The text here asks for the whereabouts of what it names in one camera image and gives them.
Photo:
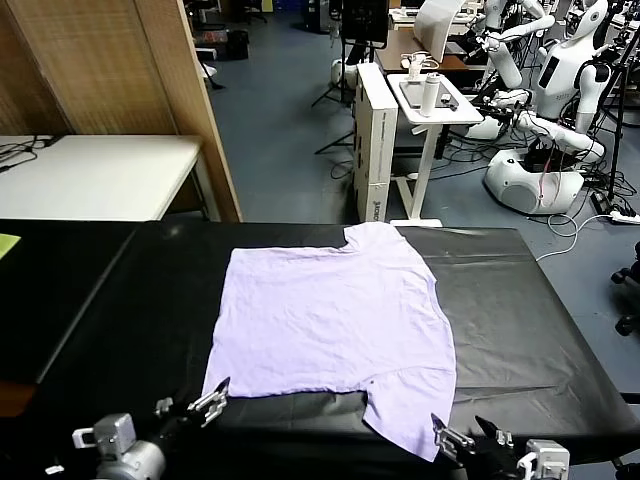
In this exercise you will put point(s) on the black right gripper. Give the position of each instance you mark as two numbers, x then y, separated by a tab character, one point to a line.
492	460

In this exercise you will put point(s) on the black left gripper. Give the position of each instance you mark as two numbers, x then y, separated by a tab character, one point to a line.
172	432

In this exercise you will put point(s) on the lavender t-shirt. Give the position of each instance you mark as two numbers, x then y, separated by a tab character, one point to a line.
325	320

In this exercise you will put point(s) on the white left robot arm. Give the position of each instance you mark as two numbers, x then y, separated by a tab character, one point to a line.
135	462

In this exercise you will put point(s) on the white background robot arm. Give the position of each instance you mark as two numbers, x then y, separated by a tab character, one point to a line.
505	60

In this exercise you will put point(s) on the black plastic table cover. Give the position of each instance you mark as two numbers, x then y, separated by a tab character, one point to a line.
500	325

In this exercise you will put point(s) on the black office chair base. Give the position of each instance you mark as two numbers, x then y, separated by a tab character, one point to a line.
629	300

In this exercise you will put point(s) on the yellow-green paper sheet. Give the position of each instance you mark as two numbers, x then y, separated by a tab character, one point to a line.
7	245

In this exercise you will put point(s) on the white rectangular table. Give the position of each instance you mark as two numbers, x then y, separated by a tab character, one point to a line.
100	175

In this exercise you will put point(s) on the white power strip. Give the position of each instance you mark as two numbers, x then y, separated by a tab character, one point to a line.
625	216

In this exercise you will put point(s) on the tall white cardboard box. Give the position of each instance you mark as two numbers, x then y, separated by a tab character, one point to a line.
374	140

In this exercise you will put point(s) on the white standing side desk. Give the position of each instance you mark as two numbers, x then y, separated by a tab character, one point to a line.
445	114

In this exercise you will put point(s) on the black tripod stand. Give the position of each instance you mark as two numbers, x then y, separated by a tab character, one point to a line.
617	125

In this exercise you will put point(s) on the white water bottle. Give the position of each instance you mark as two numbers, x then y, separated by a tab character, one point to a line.
429	95

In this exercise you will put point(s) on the grey tablet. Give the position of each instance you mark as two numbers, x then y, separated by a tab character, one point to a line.
411	94

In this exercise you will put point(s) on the wooden folding screen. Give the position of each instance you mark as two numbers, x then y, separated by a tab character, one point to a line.
100	65

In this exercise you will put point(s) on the black light stand tripod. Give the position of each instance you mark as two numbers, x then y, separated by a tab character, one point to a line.
342	85

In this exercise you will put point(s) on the black waste bin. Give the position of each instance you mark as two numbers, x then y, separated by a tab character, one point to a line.
238	44

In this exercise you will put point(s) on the white humanoid robot with base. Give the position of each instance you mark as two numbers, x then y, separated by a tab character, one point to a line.
555	75

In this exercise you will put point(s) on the brown wooden desk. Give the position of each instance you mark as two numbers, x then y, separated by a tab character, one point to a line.
395	50

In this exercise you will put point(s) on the white curved chair back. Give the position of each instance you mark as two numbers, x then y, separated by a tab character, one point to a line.
435	25

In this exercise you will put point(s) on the black light panel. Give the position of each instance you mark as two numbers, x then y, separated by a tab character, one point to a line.
365	20

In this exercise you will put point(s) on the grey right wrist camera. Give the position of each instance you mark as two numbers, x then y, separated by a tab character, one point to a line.
547	457

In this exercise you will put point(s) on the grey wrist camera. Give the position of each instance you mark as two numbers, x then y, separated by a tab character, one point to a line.
547	457
107	430

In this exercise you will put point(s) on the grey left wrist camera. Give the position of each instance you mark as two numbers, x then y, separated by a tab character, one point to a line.
107	430

